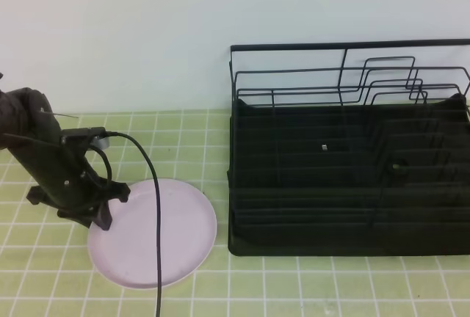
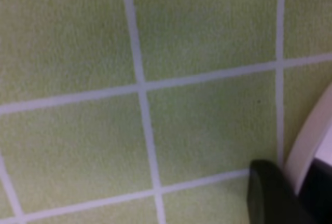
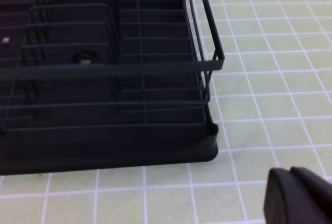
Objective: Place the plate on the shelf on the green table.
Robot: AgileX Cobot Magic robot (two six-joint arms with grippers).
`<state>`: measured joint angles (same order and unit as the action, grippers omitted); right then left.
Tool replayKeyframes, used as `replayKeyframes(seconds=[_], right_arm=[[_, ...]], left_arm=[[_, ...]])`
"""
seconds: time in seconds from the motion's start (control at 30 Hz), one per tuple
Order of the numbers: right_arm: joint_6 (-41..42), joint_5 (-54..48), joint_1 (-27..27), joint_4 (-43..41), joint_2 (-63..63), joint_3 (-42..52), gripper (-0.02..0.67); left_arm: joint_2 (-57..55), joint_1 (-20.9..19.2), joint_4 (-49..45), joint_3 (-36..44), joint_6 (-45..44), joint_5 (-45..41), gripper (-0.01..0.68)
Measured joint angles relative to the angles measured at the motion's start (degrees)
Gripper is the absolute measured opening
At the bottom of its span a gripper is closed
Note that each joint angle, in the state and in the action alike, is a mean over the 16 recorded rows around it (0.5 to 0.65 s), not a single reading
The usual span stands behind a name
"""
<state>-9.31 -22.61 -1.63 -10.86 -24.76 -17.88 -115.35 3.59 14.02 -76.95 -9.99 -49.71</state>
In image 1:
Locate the pink round plate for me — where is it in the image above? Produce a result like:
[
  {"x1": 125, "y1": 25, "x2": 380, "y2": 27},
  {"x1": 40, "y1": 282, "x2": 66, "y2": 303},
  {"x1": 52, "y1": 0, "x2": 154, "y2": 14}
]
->
[{"x1": 87, "y1": 179, "x2": 217, "y2": 289}]

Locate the black camera cable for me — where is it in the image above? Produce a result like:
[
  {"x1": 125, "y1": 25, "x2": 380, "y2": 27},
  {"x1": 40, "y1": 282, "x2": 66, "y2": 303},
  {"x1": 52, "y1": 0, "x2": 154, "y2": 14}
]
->
[{"x1": 87, "y1": 131, "x2": 165, "y2": 317}]

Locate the black wire dish rack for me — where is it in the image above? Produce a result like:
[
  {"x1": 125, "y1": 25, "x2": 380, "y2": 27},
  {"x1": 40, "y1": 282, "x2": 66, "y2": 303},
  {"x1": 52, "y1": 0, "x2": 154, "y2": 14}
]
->
[{"x1": 228, "y1": 39, "x2": 469, "y2": 231}]

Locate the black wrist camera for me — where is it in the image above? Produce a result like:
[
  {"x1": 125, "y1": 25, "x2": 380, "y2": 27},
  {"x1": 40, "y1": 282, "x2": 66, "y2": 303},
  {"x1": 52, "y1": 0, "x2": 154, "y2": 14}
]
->
[{"x1": 60, "y1": 127, "x2": 110, "y2": 150}]

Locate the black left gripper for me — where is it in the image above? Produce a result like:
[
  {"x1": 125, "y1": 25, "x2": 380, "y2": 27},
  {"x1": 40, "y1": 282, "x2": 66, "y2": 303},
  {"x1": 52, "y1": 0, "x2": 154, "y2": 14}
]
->
[{"x1": 10, "y1": 112, "x2": 130, "y2": 230}]

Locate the black drip tray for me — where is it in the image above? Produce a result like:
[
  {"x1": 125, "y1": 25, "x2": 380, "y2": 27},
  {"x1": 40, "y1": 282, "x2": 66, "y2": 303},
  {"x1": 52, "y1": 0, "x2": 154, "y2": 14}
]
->
[{"x1": 228, "y1": 94, "x2": 469, "y2": 256}]

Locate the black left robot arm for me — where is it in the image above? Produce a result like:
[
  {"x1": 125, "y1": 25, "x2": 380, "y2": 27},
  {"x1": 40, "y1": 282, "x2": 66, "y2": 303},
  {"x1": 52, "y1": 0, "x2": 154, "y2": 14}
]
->
[{"x1": 1, "y1": 87, "x2": 130, "y2": 230}]

